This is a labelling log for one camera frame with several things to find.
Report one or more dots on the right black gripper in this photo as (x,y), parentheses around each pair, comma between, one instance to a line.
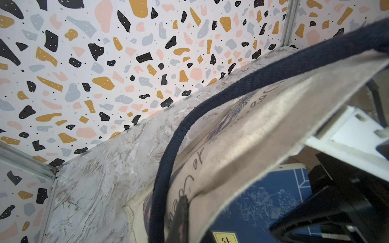
(346,201)

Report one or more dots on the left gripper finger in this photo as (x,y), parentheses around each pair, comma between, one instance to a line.
(178,232)

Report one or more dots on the cream canvas tote bag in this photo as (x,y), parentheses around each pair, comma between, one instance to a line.
(237,136)

